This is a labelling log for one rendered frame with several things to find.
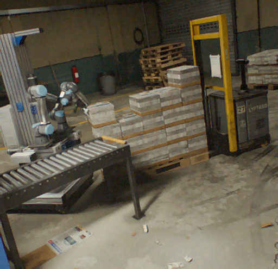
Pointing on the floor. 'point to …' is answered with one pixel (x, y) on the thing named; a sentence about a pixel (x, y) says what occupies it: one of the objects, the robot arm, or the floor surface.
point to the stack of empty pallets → (153, 53)
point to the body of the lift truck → (243, 116)
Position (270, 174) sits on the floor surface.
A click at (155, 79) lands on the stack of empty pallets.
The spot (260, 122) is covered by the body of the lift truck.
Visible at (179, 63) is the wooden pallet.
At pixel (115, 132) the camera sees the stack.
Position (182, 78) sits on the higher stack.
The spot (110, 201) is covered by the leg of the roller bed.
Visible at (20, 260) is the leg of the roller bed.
